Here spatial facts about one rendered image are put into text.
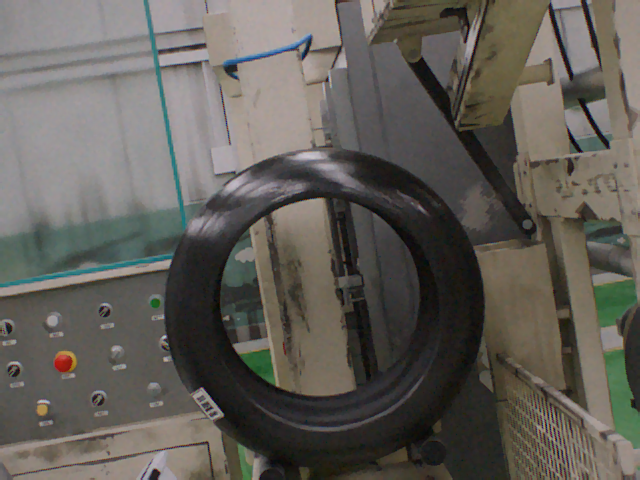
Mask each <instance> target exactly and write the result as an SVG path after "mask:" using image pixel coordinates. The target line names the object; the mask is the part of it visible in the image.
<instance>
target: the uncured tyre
mask: <svg viewBox="0 0 640 480"><path fill-rule="evenodd" d="M319 198H335V199H341V200H345V201H349V202H352V203H355V204H358V205H360V206H362V207H364V208H366V209H368V210H370V211H372V212H373V213H375V214H376V215H378V216H379V217H380V218H382V219H383V220H384V221H385V222H386V223H388V224H389V225H390V226H391V227H392V228H393V229H394V231H395V232H396V233H397V234H398V235H399V237H400V238H401V239H402V241H403V242H404V244H405V246H406V247H407V249H408V251H409V253H410V255H411V257H412V260H413V262H414V265H415V269H416V272H417V277H418V283H419V310H418V315H417V320H416V324H415V327H414V330H413V332H412V335H411V337H410V339H409V341H408V343H407V345H406V347H405V348H404V350H403V351H402V353H401V354H400V356H399V357H398V358H397V360H396V361H395V362H394V363H393V364H392V365H391V366H390V367H389V368H388V369H387V370H386V371H385V372H384V373H382V374H381V375H380V376H378V377H377V378H376V379H374V380H372V381H371V382H369V383H367V384H365V385H363V386H361V387H359V388H357V389H354V390H351V391H348V392H344V393H340V394H334V395H324V396H315V395H305V394H299V393H295V392H291V391H288V390H285V389H283V388H280V387H278V386H276V385H274V384H272V383H270V382H269V381H267V380H265V379H264V378H262V377H261V376H260V375H258V374H257V373H256V372H255V371H254V370H253V369H251V368H250V367H249V366H248V365H247V363H246V362H245V361H244V360H243V359H242V358H241V356H240V355H239V354H238V352H237V351H236V349H235V347H234V346H233V344H232V342H231V340H230V338H229V336H228V333H227V330H226V328H225V324H224V321H223V316H222V310H221V283H222V277H223V273H224V269H225V266H226V263H227V260H228V258H229V256H230V254H231V252H232V250H233V248H234V246H235V244H236V243H237V241H238V240H239V239H240V237H241V236H242V235H243V234H244V233H245V232H246V231H247V230H248V229H249V228H250V227H251V226H252V225H254V224H255V223H256V222H258V221H259V220H260V219H262V218H263V217H265V216H266V215H268V214H270V213H271V212H273V211H275V210H277V209H279V208H282V207H284V206H287V205H290V204H293V203H296V202H300V201H304V200H310V199H319ZM484 322H485V293H484V285H483V278H482V273H481V269H480V265H479V262H478V259H477V256H476V253H475V250H474V248H473V245H472V243H471V241H470V238H469V236H468V234H467V232H466V231H465V229H464V227H463V225H462V224H461V222H460V221H459V219H458V218H457V216H456V215H455V213H454V212H453V211H452V209H451V208H450V207H449V206H448V204H447V203H446V202H445V201H444V200H443V199H442V198H441V197H440V196H439V195H438V194H437V193H436V192H435V191H434V190H433V189H432V188H431V187H430V186H429V185H427V184H426V183H425V182H424V181H422V180H421V179H420V178H418V177H417V176H415V175H414V174H412V173H411V172H409V171H408V170H406V169H404V168H402V167H400V166H399V165H397V164H395V163H392V162H390V161H388V160H385V159H383V158H380V157H377V156H374V155H371V154H368V153H364V152H360V151H355V150H349V149H341V148H309V149H301V150H295V151H290V152H286V153H282V154H279V155H276V156H273V157H270V158H267V159H265V160H262V161H260V162H258V163H256V164H253V165H251V166H250V167H248V168H246V169H244V170H242V171H241V172H239V173H238V174H236V175H235V176H233V177H232V178H230V179H229V180H228V181H226V182H225V183H224V184H222V185H221V186H220V187H219V188H218V189H217V190H216V191H215V192H213V193H212V194H211V195H210V196H209V197H208V199H207V200H206V201H205V202H204V203H203V204H202V205H201V206H200V208H199V209H198V210H197V211H196V213H195V214H194V216H193V217H192V218H191V220H190V221H189V223H188V225H187V226H186V228H185V230H184V232H183V233H182V235H181V237H180V239H179V241H178V244H177V246H176V248H175V251H174V253H173V256H172V259H171V263H170V266H169V270H168V274H167V279H166V285H165V293H164V324H165V333H166V338H167V343H168V347H169V351H170V355H171V358H172V361H173V364H174V366H175V369H176V371H177V373H178V376H179V378H180V380H181V382H182V384H183V386H184V387H185V389H186V391H187V392H188V394H189V396H190V397H191V394H193V393H194V392H196V391H198V390H199V389H201V388H203V389H204V391H205V392H206V393H207V394H208V396H209V397H210V398H211V399H212V401H213V402H214V403H215V404H216V406H217V407H218V408H219V409H220V411H221V412H222V413H223V415H224V416H223V417H221V418H219V419H217V420H215V421H213V422H212V423H213V424H214V425H215V426H216V427H217V428H218V429H219V430H220V431H222V432H223V433H224V434H225V435H227V436H228V437H229V438H231V439H232V440H234V441H235V442H237V443H238V444H240V445H241V446H243V447H245V448H247V449H248V450H250V451H252V452H254V453H257V454H259V455H261V456H264V457H266V458H269V459H272V460H274V461H278V462H281V463H285V464H289V465H294V466H300V467H309V468H339V467H347V466H353V465H358V464H363V463H366V462H370V461H373V460H376V459H379V458H382V457H384V456H387V455H389V454H391V453H393V452H395V451H397V450H399V449H401V448H403V447H405V446H406V445H408V444H410V443H411V442H413V441H414V440H416V439H417V438H419V437H420V436H421V435H423V434H424V433H425V432H426V431H428V430H429V429H430V428H431V427H432V426H433V425H434V424H435V423H436V422H437V421H438V420H439V419H440V418H441V417H442V416H443V415H444V414H445V413H446V412H447V411H448V409H449V408H450V407H451V406H452V404H453V403H454V402H455V400H456V399H457V397H458V396H459V394H460V393H461V391H462V389H463V388H464V386H465V384H466V382H467V380H468V378H469V376H470V374H471V372H472V370H473V367H474V365H475V362H476V359H477V356H478V353H479V349H480V346H481V341H482V336H483V330H484ZM191 399H192V400H193V401H194V403H195V404H196V405H197V407H198V408H199V409H200V410H201V412H202V413H203V414H204V415H205V416H206V414H205V413H204V412H203V410H202V409H201V408H200V407H199V405H198V404H197V403H196V402H195V400H194V399H193V398H192V397H191ZM206 417H207V416H206ZM207 418H208V417H207ZM208 419H209V418H208ZM209 420H210V419H209Z"/></svg>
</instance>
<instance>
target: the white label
mask: <svg viewBox="0 0 640 480"><path fill-rule="evenodd" d="M191 397H192V398H193V399H194V400H195V402H196V403H197V404H198V405H199V407H200V408H201V409H202V410H203V412H204V413H205V414H206V416H207V417H208V418H209V419H210V421H211V422H213V421H215V420H217V419H219V418H221V417H223V416H224V415H223V413H222V412H221V411H220V409H219V408H218V407H217V406H216V404H215V403H214V402H213V401H212V399H211V398H210V397H209V396H208V394H207V393H206V392H205V391H204V389H203V388H201V389H199V390H198V391H196V392H194V393H193V394H191Z"/></svg>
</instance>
